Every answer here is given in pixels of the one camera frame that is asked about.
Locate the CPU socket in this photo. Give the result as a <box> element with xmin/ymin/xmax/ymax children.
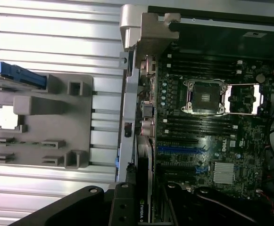
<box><xmin>183</xmin><ymin>79</ymin><xmax>227</xmax><ymax>116</ymax></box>

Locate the hard disk with blue bracket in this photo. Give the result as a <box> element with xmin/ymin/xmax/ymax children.
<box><xmin>0</xmin><ymin>61</ymin><xmax>47</xmax><ymax>91</ymax></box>

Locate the blue expansion slot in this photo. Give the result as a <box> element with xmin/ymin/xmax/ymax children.
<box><xmin>158</xmin><ymin>145</ymin><xmax>207</xmax><ymax>153</ymax></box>

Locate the black expansion slot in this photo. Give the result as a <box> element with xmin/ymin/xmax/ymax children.
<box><xmin>158</xmin><ymin>138</ymin><xmax>199</xmax><ymax>145</ymax></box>

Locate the silver chipset heatsink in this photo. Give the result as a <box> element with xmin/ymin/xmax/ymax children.
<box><xmin>213</xmin><ymin>161</ymin><xmax>235</xmax><ymax>184</ymax></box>

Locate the grey parts rack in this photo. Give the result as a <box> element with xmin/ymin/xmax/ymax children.
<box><xmin>0</xmin><ymin>73</ymin><xmax>94</xmax><ymax>170</ymax></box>

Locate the black open PC case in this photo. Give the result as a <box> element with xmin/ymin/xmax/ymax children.
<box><xmin>115</xmin><ymin>0</ymin><xmax>274</xmax><ymax>226</ymax></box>

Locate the green RAM stick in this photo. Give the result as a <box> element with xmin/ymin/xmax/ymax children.
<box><xmin>0</xmin><ymin>139</ymin><xmax>59</xmax><ymax>147</ymax></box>

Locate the silver CPU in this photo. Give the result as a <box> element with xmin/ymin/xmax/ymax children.
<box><xmin>0</xmin><ymin>105</ymin><xmax>19</xmax><ymax>129</ymax></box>

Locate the green motherboard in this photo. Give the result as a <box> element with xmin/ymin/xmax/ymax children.
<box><xmin>155</xmin><ymin>53</ymin><xmax>274</xmax><ymax>212</ymax></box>

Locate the metal socket cover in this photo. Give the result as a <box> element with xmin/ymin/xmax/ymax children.
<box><xmin>225</xmin><ymin>83</ymin><xmax>264</xmax><ymax>115</ymax></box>

